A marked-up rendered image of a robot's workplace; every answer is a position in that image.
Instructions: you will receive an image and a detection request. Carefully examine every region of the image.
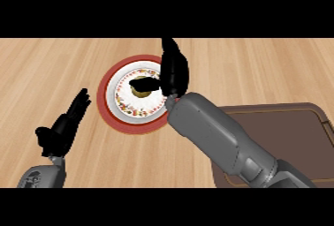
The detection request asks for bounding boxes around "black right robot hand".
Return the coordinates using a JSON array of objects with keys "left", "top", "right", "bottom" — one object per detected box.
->
[{"left": 129, "top": 38, "right": 192, "bottom": 99}]

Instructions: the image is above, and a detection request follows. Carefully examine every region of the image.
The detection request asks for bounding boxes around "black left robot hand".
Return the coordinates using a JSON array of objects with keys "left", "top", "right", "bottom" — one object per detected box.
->
[{"left": 34, "top": 87, "right": 93, "bottom": 158}]

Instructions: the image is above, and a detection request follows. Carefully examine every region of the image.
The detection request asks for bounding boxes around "yellow-green squash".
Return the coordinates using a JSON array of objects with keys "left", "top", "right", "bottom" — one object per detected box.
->
[{"left": 130, "top": 75, "right": 154, "bottom": 99}]

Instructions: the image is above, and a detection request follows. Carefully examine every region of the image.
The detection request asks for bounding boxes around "white floral rimmed plate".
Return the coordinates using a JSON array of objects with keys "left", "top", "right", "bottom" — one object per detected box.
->
[{"left": 105, "top": 61, "right": 173, "bottom": 124}]

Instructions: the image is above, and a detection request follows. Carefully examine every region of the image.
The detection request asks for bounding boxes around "brown rectangular tray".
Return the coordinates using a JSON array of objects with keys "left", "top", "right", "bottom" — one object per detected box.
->
[{"left": 210, "top": 102, "right": 334, "bottom": 189}]

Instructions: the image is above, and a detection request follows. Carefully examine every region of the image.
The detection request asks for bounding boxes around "red round placemat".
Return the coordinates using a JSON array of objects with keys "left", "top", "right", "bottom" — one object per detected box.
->
[{"left": 96, "top": 54, "right": 180, "bottom": 135}]

